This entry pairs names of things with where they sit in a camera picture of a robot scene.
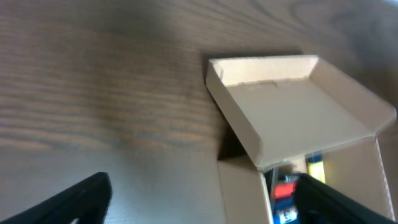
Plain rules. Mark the yellow highlighter with blue cap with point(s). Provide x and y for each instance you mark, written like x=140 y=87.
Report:
x=315 y=167

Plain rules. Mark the blue plastic holder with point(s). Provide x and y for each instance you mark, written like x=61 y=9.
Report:
x=285 y=212

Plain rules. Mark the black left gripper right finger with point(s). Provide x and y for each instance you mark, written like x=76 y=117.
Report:
x=318 y=203

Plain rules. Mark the brown cardboard box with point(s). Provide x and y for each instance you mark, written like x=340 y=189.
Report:
x=284 y=109

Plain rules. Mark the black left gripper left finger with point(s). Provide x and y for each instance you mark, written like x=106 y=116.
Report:
x=85 y=202

